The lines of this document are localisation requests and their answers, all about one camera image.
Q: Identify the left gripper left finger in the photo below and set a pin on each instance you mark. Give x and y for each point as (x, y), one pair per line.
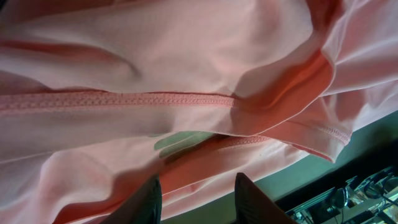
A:
(143, 207)

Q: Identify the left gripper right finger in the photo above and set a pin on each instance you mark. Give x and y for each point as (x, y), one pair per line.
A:
(253, 206)

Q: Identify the salmon pink printed shirt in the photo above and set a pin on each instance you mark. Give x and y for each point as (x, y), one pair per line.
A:
(97, 96)

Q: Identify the equipment clutter beyond table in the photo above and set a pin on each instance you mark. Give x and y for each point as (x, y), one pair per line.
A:
(371, 199)

